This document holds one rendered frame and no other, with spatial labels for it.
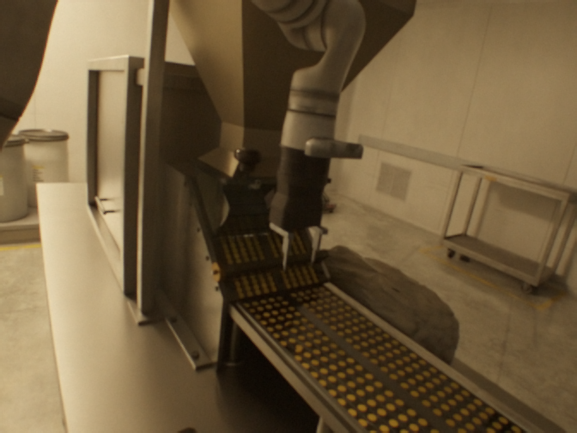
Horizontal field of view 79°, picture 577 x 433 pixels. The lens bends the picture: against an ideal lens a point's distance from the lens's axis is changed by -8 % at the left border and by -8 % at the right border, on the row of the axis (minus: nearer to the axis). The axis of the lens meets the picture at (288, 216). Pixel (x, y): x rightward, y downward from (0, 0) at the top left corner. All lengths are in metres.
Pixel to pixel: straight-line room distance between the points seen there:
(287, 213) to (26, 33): 0.37
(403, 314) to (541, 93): 3.85
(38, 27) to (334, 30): 0.33
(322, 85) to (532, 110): 3.96
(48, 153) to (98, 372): 2.93
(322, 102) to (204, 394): 0.51
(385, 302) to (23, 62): 0.63
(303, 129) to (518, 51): 4.16
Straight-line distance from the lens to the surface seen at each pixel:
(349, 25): 0.51
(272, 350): 0.57
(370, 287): 0.75
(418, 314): 0.72
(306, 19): 0.47
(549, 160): 4.29
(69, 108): 4.20
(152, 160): 0.77
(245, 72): 0.61
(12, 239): 3.41
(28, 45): 0.31
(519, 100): 4.47
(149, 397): 0.71
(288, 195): 0.53
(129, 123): 0.86
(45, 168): 3.59
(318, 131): 0.51
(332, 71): 0.51
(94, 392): 0.73
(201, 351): 0.78
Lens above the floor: 1.29
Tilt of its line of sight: 17 degrees down
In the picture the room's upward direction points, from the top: 9 degrees clockwise
